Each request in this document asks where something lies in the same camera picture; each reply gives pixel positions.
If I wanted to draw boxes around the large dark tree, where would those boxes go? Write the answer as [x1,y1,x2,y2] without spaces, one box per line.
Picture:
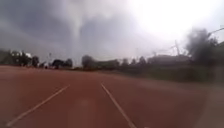
[184,27,224,68]

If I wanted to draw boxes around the grass strip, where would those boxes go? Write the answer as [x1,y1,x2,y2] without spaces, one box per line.
[99,66,224,84]

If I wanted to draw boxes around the utility pole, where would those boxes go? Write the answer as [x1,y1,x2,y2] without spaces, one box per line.
[174,39,181,57]

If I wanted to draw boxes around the row of trees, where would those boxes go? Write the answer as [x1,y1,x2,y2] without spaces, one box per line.
[0,49,74,70]
[80,54,148,71]

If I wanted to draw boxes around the red running track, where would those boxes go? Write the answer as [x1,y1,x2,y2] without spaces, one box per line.
[0,65,224,128]

